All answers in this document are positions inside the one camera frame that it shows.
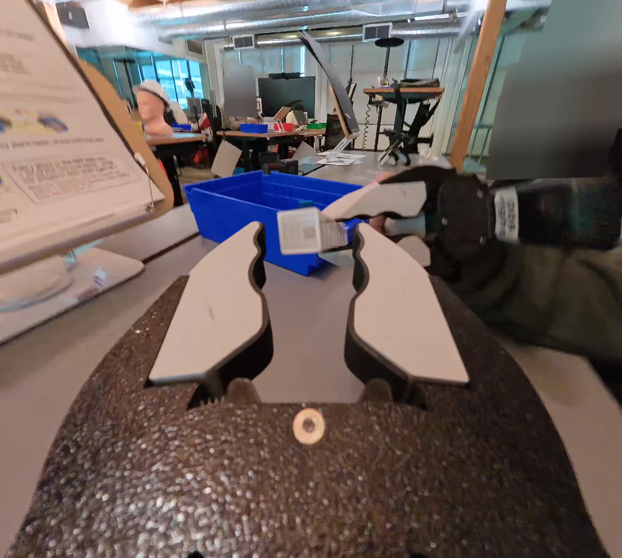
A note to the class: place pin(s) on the black computer monitor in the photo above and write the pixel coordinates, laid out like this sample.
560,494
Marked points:
286,94

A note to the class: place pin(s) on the person's right hand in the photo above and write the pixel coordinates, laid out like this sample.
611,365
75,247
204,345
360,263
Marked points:
378,225

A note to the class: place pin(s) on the silver ventilation duct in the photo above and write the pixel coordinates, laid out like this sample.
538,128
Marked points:
291,4

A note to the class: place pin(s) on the white tile strip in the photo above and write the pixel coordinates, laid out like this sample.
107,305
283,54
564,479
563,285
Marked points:
303,230

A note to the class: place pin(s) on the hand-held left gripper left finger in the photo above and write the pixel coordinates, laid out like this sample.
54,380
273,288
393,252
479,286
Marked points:
209,320

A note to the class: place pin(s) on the person's right forearm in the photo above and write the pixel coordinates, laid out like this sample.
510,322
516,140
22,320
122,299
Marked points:
549,295

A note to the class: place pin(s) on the white hanging panel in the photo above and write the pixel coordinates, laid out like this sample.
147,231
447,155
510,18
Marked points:
225,158
303,152

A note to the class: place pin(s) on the mannequin head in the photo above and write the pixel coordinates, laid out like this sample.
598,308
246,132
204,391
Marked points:
153,106

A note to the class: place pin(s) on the green plastic bin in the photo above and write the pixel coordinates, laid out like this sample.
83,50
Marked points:
316,126

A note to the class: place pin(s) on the wooden post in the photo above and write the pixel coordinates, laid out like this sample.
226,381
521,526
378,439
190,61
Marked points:
486,48

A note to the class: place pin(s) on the blue rectangular block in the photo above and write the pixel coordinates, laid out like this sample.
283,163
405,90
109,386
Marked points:
308,204

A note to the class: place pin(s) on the printed instruction sheet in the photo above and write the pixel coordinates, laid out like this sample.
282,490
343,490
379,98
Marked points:
48,130

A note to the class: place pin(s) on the black floor lamp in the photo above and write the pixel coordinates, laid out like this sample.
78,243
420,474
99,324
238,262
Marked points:
388,41

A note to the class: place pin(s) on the wooden standing desk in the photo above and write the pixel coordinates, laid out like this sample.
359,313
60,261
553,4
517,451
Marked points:
403,91

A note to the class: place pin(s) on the wooden display board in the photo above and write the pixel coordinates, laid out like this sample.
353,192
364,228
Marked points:
155,169
335,82

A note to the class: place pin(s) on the blue plastic bin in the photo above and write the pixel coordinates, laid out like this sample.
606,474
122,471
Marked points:
253,128
233,213

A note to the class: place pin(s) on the red plastic bin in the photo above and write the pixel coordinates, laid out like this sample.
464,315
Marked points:
287,126

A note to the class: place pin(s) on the black battery box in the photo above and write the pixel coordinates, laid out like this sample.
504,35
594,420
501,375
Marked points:
279,163

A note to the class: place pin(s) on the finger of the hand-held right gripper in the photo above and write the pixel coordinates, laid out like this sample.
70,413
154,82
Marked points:
388,198
415,247

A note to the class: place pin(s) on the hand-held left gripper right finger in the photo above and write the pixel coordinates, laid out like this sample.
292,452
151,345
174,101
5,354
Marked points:
408,325

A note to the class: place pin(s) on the wooden top desk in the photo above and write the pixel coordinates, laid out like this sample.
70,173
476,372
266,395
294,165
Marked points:
272,134

